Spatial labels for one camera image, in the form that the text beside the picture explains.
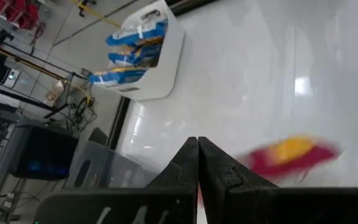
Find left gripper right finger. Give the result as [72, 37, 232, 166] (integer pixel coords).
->
[198, 136, 278, 224]

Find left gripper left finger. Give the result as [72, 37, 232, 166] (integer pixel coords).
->
[146, 136, 198, 224]

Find maroon ramen pack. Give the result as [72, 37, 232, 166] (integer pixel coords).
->
[197, 134, 343, 206]

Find blue soy sauce ramen pack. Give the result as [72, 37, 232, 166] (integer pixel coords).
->
[108, 43, 164, 68]
[104, 18, 169, 47]
[88, 67, 147, 88]

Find grey plastic bin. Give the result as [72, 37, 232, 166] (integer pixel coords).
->
[64, 139, 160, 189]

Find white plastic bin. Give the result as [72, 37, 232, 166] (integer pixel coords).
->
[91, 0, 186, 102]

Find black box with blue lights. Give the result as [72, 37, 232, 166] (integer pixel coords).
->
[9, 124, 80, 182]

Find cardboard box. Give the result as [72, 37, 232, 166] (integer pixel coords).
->
[44, 80, 65, 105]

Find white power strip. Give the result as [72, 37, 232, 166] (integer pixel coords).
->
[1, 191, 17, 212]

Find black floor stand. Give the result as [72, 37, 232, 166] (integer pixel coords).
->
[0, 24, 88, 119]

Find grey desk leg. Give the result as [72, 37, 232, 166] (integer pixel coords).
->
[0, 118, 32, 218]

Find small white device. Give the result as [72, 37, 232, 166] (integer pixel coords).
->
[3, 68, 21, 88]

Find red furniture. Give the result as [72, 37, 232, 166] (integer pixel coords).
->
[0, 0, 40, 32]

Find black hanging cable with loop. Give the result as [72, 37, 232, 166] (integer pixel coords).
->
[73, 95, 98, 125]

